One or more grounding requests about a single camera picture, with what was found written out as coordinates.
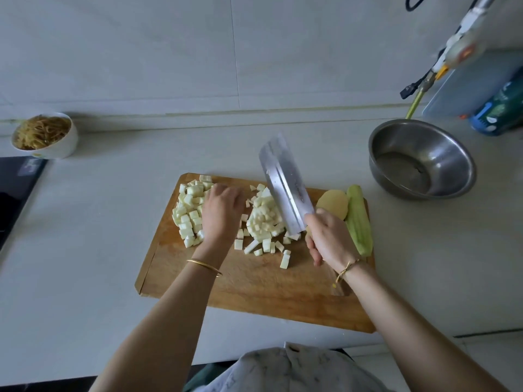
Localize dark green trousers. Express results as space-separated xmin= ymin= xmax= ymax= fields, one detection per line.
xmin=184 ymin=362 xmax=234 ymax=392

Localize wooden cutting board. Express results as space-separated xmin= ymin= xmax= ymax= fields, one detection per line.
xmin=134 ymin=173 xmax=378 ymax=334

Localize person's right hand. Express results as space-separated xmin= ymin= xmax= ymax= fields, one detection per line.
xmin=303 ymin=210 xmax=362 ymax=272

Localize pale green cabbage vegetable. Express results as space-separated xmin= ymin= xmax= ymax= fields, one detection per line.
xmin=171 ymin=174 xmax=217 ymax=249

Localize dark green bottle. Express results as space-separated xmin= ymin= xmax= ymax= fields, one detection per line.
xmin=470 ymin=69 xmax=523 ymax=136

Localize deep stainless steel bowl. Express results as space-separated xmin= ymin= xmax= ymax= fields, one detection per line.
xmin=368 ymin=118 xmax=477 ymax=201

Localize peeled green cucumber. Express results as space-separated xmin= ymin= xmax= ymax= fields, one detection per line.
xmin=345 ymin=184 xmax=375 ymax=260

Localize person's left hand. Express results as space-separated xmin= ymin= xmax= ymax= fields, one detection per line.
xmin=196 ymin=183 xmax=247 ymax=262

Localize peeled yellow potato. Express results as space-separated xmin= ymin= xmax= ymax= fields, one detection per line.
xmin=315 ymin=188 xmax=351 ymax=222

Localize pile of white diced vegetable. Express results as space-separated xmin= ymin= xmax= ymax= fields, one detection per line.
xmin=234 ymin=182 xmax=302 ymax=271

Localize white patterned garment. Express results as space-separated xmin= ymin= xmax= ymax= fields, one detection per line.
xmin=194 ymin=342 xmax=389 ymax=392

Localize person's right forearm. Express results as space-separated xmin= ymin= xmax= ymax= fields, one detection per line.
xmin=337 ymin=259 xmax=508 ymax=392

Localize gold bangle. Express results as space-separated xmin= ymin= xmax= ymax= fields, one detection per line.
xmin=185 ymin=258 xmax=224 ymax=278

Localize wall tap with hose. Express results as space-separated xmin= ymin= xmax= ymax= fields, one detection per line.
xmin=399 ymin=69 xmax=438 ymax=100

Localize light blue plastic board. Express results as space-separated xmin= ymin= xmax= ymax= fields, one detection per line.
xmin=421 ymin=48 xmax=523 ymax=121

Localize cleaver with wooden handle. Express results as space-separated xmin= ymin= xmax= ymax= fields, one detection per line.
xmin=259 ymin=132 xmax=351 ymax=297

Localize white bowl of noodles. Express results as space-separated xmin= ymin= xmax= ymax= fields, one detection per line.
xmin=10 ymin=112 xmax=80 ymax=160

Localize braided cord bracelet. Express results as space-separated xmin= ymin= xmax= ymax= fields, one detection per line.
xmin=332 ymin=256 xmax=362 ymax=288

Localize black gas stove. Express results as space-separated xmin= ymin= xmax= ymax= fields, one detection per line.
xmin=0 ymin=156 xmax=48 ymax=254

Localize person's left forearm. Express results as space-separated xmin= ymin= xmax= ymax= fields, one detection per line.
xmin=88 ymin=257 xmax=226 ymax=392

